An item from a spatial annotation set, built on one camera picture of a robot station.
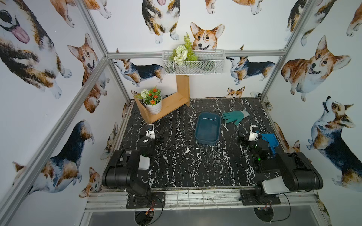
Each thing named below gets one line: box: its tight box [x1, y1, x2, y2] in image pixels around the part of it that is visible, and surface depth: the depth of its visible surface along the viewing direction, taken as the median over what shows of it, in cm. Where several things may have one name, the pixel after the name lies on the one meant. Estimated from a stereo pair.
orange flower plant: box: [134, 85, 162, 106], surface depth 96 cm
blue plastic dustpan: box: [260, 132, 280, 156], surface depth 99 cm
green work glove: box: [222, 110, 251, 126], surface depth 112 cm
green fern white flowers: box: [169, 32, 198, 66], surface depth 82 cm
